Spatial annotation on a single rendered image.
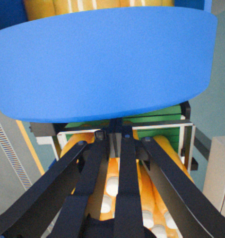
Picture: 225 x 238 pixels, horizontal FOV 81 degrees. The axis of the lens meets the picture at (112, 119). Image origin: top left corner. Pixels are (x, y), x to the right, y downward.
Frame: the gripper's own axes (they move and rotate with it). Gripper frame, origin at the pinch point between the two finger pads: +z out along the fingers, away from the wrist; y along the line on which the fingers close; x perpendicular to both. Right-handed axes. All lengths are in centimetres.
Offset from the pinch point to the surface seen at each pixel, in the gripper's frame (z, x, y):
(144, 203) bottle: 11.1, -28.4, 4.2
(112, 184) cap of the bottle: 7.3, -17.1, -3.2
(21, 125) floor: 116, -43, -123
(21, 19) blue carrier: 10.2, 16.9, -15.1
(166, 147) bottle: 18.6, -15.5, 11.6
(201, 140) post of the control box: 27.7, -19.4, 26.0
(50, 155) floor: 116, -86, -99
